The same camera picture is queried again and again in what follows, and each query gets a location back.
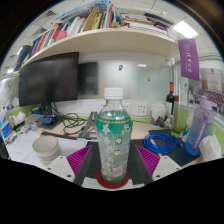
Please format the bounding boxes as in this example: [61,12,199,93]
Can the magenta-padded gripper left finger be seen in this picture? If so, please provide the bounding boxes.
[46,144,95,187]

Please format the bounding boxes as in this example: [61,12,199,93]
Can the white jar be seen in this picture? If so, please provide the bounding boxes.
[150,102,168,123]

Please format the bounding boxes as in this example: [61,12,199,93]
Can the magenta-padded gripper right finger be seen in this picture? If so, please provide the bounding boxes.
[134,144,183,185]

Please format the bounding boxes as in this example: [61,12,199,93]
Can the white tissue pack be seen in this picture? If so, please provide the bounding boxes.
[198,133,223,163]

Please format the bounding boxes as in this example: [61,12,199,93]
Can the black computer monitor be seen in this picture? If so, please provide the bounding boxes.
[18,51,80,108]

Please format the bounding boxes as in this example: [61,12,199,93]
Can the black desk mat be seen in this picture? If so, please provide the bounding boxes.
[81,129,201,186]

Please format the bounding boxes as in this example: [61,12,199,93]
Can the dark wine bottle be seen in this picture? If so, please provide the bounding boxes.
[165,81,176,111]

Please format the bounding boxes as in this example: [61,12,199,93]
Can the clear plastic box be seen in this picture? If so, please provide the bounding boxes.
[25,113,44,128]

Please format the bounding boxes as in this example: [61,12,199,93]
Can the purple translucent water bottle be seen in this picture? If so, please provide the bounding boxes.
[184,95,218,157]

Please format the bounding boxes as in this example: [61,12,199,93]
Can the purple hanging pennant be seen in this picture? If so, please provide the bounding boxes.
[177,38,201,82]

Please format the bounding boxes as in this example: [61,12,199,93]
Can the handwritten white paper sheet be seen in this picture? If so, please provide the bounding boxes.
[4,130,43,163]

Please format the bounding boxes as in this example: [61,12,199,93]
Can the white patterned paper cup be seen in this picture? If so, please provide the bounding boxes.
[32,135,63,167]

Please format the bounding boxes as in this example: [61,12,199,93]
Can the tangled black cables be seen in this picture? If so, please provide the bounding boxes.
[49,103,91,136]

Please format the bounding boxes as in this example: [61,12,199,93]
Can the white wall socket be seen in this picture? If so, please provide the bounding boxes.
[123,102,132,116]
[134,102,149,117]

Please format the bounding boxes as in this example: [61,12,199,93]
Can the shelf unit with books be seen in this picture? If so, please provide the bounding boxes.
[13,0,179,73]

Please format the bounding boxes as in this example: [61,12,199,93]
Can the small blue electronic box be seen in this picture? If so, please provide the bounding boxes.
[41,113,58,126]

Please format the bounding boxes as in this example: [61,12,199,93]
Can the coiled blue cable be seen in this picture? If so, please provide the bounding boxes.
[143,132,183,155]

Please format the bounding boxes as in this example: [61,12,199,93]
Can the glass with yellow liquid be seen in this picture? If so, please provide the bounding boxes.
[173,103,191,138]

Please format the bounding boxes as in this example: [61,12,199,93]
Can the group photo poster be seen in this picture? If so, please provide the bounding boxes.
[196,68,224,114]

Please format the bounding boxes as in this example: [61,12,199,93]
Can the grey metal laptop stand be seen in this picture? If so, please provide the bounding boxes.
[77,111,99,140]

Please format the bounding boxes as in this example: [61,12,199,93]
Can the green-labelled clear drink bottle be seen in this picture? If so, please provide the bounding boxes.
[95,87,133,184]

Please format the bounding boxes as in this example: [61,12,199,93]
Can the white napkin sheet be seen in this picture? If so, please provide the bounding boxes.
[81,176,135,191]

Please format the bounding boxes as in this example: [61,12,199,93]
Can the blank white paper sheet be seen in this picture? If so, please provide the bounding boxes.
[19,136,89,168]

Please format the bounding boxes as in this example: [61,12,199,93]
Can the flat round red coaster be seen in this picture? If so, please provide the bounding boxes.
[96,169,130,190]

